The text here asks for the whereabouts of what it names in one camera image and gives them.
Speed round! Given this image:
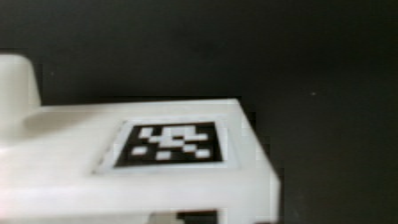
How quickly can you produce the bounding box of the white drawer cabinet box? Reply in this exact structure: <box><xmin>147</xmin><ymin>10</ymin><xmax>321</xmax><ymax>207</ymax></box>
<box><xmin>0</xmin><ymin>54</ymin><xmax>280</xmax><ymax>224</ymax></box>

